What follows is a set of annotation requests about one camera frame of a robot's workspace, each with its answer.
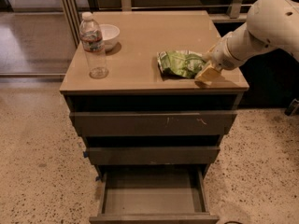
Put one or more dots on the green jalapeno chip bag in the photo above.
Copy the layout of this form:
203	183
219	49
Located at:
180	63

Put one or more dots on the white bowl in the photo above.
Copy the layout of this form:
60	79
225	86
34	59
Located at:
110	34

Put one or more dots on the grey middle drawer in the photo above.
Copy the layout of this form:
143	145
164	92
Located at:
151	155

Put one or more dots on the grey top drawer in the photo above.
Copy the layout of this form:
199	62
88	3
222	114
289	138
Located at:
152	123

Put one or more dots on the clear plastic water bottle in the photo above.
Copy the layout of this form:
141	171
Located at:
93	44

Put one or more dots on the grey open bottom drawer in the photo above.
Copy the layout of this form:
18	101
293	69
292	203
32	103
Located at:
153	195

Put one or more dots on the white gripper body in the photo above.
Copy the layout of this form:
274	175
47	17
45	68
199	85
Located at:
221	56

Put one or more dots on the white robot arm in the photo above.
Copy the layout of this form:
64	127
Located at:
270	25

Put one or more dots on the grey three-drawer cabinet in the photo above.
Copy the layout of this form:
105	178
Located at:
135	83

